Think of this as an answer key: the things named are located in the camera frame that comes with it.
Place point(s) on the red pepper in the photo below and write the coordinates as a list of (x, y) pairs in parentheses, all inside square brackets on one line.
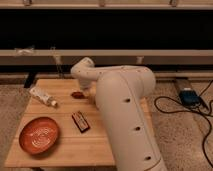
[(78, 95)]

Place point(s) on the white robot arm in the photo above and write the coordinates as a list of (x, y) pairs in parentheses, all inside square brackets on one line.
[(119, 90)]

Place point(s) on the dark red chocolate bar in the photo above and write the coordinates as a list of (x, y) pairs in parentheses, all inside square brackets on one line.
[(80, 122)]

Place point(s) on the wooden table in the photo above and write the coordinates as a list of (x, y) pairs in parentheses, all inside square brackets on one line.
[(73, 148)]

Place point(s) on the white squeeze tube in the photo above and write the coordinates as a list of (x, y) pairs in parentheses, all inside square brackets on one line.
[(43, 97)]

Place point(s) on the blue power box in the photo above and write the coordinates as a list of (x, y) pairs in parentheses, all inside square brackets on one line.
[(189, 97)]

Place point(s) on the orange bowl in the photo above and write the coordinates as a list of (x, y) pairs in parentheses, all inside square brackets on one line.
[(39, 135)]

